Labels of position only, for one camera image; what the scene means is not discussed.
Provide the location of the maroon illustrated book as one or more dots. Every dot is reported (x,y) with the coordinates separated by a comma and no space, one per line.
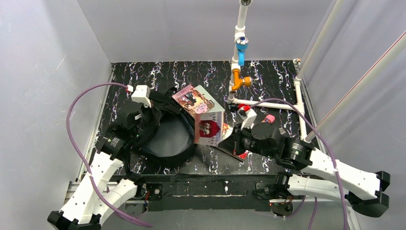
(208,130)

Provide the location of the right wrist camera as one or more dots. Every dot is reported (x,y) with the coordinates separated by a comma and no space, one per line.
(248,115)

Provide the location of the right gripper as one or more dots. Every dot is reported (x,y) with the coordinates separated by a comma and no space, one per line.
(236,139)

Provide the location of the orange flashlight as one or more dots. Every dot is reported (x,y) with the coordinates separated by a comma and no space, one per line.
(239,82)

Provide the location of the pink illustrated book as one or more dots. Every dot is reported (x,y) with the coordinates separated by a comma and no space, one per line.
(193,101)

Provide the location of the red patterned book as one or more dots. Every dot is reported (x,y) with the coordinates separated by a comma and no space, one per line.
(227,149)

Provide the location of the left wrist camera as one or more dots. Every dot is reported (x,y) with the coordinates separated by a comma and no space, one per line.
(140,94)

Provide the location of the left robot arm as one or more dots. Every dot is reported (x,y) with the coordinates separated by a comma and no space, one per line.
(88,208)

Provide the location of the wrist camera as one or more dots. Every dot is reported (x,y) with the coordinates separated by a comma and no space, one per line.
(248,115)
(140,94)

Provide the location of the blue flashlight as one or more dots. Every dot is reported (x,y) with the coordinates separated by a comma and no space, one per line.
(241,45)

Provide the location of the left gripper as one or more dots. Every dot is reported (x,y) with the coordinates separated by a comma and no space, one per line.
(147,114)

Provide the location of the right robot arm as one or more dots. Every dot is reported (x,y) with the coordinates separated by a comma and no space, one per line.
(309,171)

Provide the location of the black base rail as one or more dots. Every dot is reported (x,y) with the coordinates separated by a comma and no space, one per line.
(202,192)

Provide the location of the black student backpack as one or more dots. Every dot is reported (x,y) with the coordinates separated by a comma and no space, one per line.
(168,140)

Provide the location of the pink eraser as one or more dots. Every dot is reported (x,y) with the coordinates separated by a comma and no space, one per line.
(269,119)

